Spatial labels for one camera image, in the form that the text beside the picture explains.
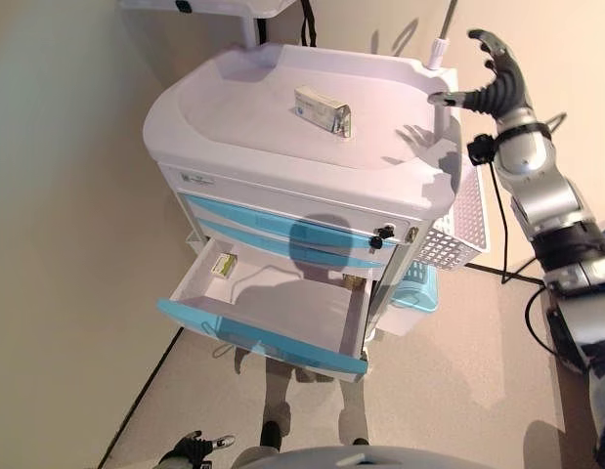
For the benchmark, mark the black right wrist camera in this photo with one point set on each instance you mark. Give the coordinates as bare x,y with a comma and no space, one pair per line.
480,149

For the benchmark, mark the white waste bin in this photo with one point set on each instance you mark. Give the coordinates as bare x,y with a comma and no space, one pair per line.
404,322

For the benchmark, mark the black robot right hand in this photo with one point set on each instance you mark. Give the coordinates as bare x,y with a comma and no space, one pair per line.
509,83

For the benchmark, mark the white perforated side basket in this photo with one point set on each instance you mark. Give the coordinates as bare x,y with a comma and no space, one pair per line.
453,244

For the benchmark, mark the metal IV pole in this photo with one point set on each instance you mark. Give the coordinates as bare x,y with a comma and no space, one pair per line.
441,44

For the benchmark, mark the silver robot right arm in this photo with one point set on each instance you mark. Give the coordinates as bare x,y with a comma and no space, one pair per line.
546,195

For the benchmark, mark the black cart keys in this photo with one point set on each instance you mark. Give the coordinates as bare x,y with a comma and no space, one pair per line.
380,239

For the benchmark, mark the blue front cart drawer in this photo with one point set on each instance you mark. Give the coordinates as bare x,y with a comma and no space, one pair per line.
282,312

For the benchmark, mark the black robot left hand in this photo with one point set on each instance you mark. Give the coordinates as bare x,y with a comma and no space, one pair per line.
192,447

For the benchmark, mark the green white medicine box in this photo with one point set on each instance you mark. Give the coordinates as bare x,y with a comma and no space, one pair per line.
224,265

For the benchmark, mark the white side shelf board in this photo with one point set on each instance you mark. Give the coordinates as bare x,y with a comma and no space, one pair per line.
224,5

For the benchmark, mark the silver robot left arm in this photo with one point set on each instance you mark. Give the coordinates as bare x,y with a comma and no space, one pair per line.
170,461

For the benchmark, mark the white blue medicine box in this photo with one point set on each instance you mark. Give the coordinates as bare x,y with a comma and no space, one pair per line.
319,110

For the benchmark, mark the white blue medical cart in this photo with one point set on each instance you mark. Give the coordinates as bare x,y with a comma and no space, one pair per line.
307,161

